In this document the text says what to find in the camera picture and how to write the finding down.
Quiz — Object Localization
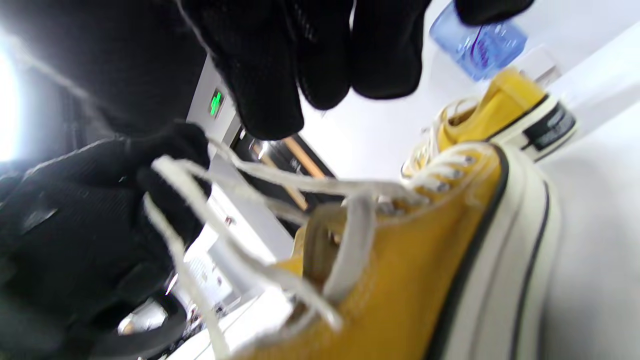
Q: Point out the person's left hand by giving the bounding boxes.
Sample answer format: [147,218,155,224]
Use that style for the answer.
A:
[0,122,213,360]

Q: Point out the person's right hand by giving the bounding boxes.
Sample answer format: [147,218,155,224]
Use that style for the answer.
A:
[20,0,536,141]

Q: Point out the yellow canvas shoe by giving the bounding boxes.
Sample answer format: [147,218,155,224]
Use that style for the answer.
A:
[220,141,563,360]
[400,67,580,178]

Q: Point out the black double door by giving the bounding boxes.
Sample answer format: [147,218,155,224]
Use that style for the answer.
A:
[231,127,346,236]

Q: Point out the blue water bottle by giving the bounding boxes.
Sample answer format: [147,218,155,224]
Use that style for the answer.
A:
[429,0,529,82]

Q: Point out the white water dispenser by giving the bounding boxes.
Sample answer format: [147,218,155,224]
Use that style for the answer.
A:
[515,45,562,88]

